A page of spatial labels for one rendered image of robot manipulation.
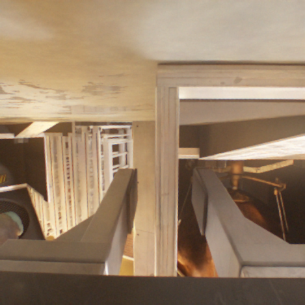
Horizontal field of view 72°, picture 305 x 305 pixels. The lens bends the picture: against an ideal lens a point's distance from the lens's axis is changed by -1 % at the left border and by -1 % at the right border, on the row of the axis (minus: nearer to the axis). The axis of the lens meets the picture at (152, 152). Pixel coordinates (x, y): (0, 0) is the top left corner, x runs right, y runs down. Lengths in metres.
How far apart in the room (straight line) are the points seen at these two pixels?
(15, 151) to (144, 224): 2.17
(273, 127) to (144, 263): 2.50
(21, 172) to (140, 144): 2.06
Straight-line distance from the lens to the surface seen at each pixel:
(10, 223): 1.43
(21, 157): 3.66
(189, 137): 0.90
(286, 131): 0.33
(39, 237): 3.33
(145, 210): 2.41
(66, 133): 2.07
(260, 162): 2.15
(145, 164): 2.26
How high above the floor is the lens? 0.03
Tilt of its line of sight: 8 degrees up
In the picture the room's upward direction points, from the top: 180 degrees counter-clockwise
